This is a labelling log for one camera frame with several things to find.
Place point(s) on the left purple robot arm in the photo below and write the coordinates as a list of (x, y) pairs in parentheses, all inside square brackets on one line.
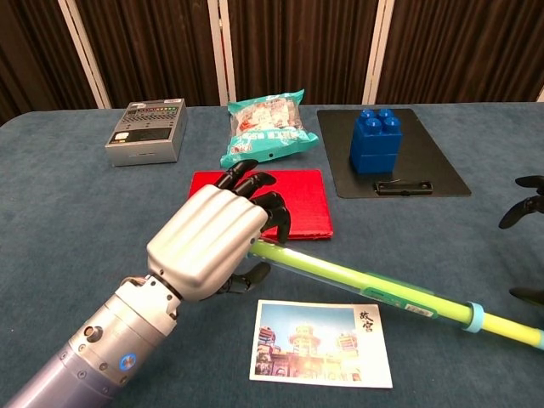
[(98, 348)]

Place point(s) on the black clipboard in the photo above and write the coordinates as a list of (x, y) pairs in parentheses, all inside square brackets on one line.
[(429, 157)]

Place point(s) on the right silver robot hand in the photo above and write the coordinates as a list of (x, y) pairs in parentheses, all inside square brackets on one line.
[(525, 206)]

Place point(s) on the dark brown curtain panel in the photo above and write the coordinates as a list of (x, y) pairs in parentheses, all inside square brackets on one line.
[(297, 42), (153, 47), (34, 51), (463, 42)]

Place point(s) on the teal snack bag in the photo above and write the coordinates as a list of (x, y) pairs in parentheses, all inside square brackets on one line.
[(263, 123)]

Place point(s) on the white partition frame post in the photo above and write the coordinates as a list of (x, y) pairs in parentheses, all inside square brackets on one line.
[(222, 55), (376, 55), (85, 55)]

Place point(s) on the red rectangular cloth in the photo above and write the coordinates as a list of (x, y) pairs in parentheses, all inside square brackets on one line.
[(306, 200)]

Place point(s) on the printed picture postcard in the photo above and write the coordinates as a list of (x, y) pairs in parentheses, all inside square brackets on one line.
[(319, 344)]

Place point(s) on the blue toy building block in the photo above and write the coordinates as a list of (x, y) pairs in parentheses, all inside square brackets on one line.
[(376, 144)]

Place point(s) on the grey printed carton box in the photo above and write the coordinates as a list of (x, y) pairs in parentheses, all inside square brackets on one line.
[(144, 132)]

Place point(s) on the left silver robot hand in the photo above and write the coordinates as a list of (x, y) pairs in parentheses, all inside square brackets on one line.
[(204, 242)]

